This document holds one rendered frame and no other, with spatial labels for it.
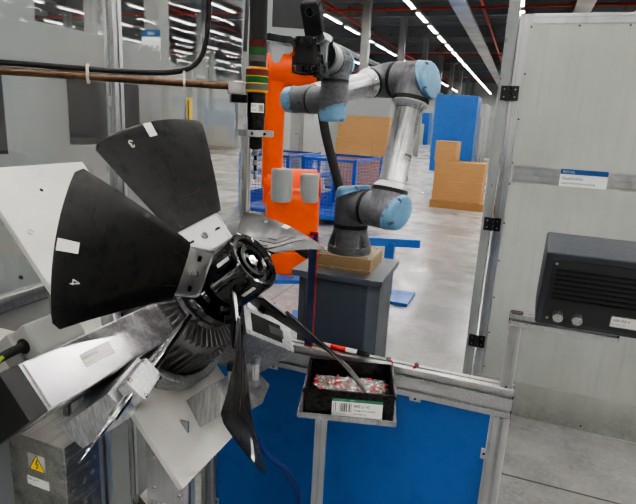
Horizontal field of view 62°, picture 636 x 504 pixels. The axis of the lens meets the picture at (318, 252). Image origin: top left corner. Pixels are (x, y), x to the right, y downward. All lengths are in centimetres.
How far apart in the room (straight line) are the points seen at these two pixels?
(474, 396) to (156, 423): 79
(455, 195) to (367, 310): 861
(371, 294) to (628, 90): 158
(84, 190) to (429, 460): 114
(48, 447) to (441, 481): 99
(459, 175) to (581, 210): 755
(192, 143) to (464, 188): 927
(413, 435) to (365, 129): 784
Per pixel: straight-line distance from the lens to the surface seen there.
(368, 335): 176
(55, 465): 123
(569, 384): 302
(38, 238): 112
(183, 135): 113
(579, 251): 128
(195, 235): 104
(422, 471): 160
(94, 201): 83
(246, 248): 99
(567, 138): 274
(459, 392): 144
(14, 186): 117
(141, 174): 108
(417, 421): 152
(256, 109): 105
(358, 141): 912
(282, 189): 486
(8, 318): 161
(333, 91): 145
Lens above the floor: 148
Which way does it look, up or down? 14 degrees down
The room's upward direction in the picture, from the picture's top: 3 degrees clockwise
